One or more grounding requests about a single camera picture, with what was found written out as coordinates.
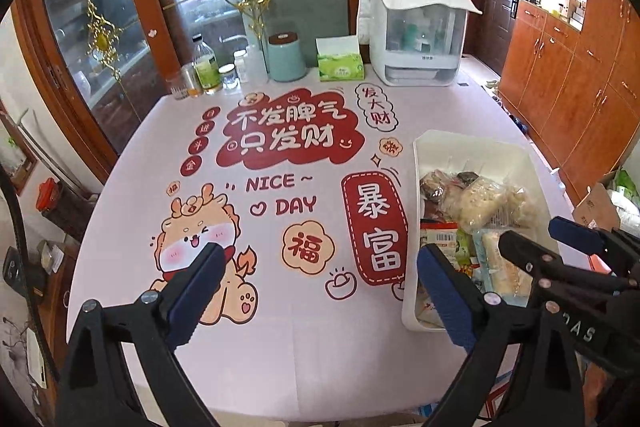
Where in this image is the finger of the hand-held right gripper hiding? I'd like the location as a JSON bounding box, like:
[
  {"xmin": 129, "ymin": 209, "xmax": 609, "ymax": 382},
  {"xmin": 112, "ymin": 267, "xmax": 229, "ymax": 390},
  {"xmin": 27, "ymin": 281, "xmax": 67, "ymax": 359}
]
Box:
[
  {"xmin": 549, "ymin": 216, "xmax": 607, "ymax": 254},
  {"xmin": 497, "ymin": 229, "xmax": 571, "ymax": 303}
]

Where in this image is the small glass jar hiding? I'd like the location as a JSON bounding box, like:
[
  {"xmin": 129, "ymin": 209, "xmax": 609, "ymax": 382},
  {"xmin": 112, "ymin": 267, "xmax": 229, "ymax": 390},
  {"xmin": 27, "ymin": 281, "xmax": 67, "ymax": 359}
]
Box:
[{"xmin": 218, "ymin": 63, "xmax": 237, "ymax": 92}]

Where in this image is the crumbly cake clear packet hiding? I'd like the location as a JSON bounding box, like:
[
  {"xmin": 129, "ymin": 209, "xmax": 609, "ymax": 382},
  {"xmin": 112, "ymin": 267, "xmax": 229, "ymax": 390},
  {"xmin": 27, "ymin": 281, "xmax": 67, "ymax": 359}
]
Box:
[{"xmin": 472, "ymin": 229, "xmax": 538, "ymax": 308}]

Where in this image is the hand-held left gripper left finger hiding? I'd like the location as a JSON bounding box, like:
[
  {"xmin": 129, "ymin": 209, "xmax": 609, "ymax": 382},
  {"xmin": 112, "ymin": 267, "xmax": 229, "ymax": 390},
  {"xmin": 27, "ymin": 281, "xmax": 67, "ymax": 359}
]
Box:
[{"xmin": 55, "ymin": 243, "xmax": 227, "ymax": 427}]

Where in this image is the small gold door ornament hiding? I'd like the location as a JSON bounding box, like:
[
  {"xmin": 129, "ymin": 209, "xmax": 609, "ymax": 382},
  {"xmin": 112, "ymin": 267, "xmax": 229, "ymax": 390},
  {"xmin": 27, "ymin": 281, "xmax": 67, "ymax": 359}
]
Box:
[{"xmin": 70, "ymin": 0, "xmax": 121, "ymax": 82}]

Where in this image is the cardboard box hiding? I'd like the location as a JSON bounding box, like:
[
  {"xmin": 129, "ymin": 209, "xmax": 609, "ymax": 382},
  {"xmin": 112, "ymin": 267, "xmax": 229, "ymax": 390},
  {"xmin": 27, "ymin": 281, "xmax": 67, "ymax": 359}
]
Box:
[{"xmin": 572, "ymin": 182, "xmax": 623, "ymax": 233}]

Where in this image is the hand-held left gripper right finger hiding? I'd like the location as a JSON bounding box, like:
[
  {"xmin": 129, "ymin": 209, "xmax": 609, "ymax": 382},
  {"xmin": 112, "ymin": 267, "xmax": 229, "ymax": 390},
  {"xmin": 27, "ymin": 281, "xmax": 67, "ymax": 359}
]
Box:
[{"xmin": 417, "ymin": 243, "xmax": 587, "ymax": 427}]

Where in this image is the white red-edged cracker packet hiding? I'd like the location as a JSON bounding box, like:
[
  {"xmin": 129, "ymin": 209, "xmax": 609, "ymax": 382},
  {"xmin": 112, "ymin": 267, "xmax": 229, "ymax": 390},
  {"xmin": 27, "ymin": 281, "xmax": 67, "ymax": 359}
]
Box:
[{"xmin": 420, "ymin": 221, "xmax": 461, "ymax": 258}]

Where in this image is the white packet with brown print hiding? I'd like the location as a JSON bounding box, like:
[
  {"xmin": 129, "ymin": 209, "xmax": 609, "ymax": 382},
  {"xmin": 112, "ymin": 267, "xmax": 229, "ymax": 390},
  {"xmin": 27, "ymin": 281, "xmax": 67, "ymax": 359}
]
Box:
[{"xmin": 414, "ymin": 292, "xmax": 447, "ymax": 329}]

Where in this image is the red container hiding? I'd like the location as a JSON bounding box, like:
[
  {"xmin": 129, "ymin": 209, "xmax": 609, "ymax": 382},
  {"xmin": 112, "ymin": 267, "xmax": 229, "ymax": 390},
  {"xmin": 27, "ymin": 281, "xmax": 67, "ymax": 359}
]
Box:
[{"xmin": 37, "ymin": 177, "xmax": 63, "ymax": 212}]

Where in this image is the green and white bag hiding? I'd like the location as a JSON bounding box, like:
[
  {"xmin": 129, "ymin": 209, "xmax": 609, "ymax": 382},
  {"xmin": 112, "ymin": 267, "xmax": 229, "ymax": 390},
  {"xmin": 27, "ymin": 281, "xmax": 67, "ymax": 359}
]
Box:
[{"xmin": 607, "ymin": 167, "xmax": 640, "ymax": 220}]

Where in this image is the bread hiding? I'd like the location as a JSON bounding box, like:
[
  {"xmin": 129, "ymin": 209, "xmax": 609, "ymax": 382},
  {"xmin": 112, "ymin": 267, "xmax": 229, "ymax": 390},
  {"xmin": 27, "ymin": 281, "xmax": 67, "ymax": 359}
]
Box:
[{"xmin": 456, "ymin": 176, "xmax": 508, "ymax": 234}]

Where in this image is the wooden cabinet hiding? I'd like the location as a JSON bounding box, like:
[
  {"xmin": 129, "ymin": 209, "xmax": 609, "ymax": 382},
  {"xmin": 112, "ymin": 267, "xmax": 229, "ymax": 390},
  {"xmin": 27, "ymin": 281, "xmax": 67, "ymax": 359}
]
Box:
[{"xmin": 500, "ymin": 0, "xmax": 640, "ymax": 202}]

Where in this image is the green tissue box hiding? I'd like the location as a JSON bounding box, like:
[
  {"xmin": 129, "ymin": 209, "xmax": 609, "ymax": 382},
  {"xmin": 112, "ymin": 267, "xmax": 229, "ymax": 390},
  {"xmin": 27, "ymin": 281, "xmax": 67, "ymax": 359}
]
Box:
[{"xmin": 316, "ymin": 36, "xmax": 363, "ymax": 82}]

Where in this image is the white plastic bin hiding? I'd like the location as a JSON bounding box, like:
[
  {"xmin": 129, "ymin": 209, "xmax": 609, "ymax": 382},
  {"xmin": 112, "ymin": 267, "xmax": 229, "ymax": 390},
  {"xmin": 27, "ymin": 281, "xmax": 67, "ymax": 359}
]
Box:
[{"xmin": 402, "ymin": 129, "xmax": 576, "ymax": 333}]

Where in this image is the translucent plastic bottle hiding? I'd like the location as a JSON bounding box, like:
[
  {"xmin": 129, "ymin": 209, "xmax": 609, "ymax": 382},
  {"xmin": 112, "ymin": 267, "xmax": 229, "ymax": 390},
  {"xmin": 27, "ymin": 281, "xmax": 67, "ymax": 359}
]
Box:
[{"xmin": 246, "ymin": 42, "xmax": 268, "ymax": 82}]

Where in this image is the brown chocolate snack packet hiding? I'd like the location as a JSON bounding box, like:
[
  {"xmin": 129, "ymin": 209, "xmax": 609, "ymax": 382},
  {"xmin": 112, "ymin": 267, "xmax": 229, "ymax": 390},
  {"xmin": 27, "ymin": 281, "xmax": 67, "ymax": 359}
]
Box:
[{"xmin": 419, "ymin": 169, "xmax": 452, "ymax": 204}]

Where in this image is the wooden picture frame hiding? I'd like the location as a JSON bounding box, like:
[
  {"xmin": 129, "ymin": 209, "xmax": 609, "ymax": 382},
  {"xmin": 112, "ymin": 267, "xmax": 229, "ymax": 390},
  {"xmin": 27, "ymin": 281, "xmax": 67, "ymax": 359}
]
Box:
[{"xmin": 0, "ymin": 107, "xmax": 38, "ymax": 195}]

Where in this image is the green pastry packet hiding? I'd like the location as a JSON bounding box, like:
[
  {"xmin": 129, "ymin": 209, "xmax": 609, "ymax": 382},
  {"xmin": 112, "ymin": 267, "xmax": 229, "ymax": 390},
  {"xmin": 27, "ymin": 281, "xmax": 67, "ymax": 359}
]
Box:
[{"xmin": 452, "ymin": 232, "xmax": 476, "ymax": 274}]

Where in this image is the white storage box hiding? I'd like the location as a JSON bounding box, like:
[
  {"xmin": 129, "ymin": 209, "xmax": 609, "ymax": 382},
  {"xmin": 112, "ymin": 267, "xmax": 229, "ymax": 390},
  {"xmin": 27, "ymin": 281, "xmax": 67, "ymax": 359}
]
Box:
[{"xmin": 369, "ymin": 4, "xmax": 468, "ymax": 85}]

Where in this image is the green label bottle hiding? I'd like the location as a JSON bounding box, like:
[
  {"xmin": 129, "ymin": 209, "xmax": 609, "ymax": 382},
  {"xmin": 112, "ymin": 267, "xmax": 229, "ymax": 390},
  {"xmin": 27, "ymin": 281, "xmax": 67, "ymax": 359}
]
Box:
[{"xmin": 192, "ymin": 34, "xmax": 221, "ymax": 95}]

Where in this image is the teal canister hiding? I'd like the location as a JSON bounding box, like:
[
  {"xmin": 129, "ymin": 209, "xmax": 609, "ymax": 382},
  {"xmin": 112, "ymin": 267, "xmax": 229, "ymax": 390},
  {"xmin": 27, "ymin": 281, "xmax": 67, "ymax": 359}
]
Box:
[{"xmin": 267, "ymin": 33, "xmax": 307, "ymax": 82}]

